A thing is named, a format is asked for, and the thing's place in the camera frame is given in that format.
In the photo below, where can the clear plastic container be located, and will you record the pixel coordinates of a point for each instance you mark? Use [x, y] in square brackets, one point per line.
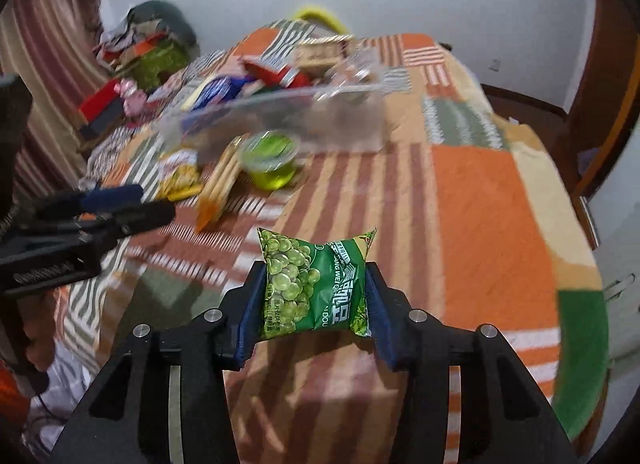
[300, 119]

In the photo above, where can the green cardboard box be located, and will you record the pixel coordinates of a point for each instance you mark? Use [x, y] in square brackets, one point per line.
[160, 61]

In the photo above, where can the orange patchwork blanket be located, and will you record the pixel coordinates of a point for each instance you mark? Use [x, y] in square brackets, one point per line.
[475, 204]

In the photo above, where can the red box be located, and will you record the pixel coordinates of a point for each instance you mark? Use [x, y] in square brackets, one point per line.
[100, 104]

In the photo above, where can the clear pastry packet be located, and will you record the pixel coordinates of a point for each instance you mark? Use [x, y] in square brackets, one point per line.
[357, 71]

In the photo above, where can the pile of household clutter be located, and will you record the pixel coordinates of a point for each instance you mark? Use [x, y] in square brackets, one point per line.
[125, 41]

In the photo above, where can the blue snack packet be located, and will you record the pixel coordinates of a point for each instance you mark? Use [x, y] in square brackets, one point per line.
[215, 89]

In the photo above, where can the green pea snack packet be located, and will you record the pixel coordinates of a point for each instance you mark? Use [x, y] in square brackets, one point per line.
[310, 284]

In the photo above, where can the yellow snack packet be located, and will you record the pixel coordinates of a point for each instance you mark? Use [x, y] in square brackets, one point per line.
[180, 174]

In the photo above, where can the green jelly cup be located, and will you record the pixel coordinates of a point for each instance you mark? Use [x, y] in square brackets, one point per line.
[270, 159]

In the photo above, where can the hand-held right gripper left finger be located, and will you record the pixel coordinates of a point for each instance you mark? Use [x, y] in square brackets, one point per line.
[248, 324]

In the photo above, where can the white cloth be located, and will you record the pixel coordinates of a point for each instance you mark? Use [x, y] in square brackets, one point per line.
[65, 379]

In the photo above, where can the red snack packet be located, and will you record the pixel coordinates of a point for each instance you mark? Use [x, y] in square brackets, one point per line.
[270, 74]

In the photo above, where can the white wall socket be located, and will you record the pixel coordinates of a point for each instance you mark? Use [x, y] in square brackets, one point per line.
[495, 64]

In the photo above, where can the striped brown curtain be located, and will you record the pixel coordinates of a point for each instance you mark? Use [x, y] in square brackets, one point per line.
[55, 19]

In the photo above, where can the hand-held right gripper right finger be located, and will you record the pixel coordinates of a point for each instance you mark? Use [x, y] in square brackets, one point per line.
[378, 316]

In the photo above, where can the pink plush toy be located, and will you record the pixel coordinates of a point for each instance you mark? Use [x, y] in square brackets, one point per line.
[131, 96]

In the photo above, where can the biscuit stick packet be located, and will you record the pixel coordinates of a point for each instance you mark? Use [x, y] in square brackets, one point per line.
[220, 184]

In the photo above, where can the grey plush cushion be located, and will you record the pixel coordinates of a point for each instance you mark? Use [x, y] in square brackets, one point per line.
[160, 16]

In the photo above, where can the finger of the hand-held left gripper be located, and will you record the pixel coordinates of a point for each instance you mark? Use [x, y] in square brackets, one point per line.
[140, 219]
[115, 195]

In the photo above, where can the patterned quilt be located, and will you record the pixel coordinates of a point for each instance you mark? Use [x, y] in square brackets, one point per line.
[115, 149]

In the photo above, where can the wooden door frame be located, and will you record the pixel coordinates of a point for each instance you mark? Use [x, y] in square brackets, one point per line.
[605, 84]

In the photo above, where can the yellow hoop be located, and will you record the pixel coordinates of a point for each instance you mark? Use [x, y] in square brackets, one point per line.
[315, 10]

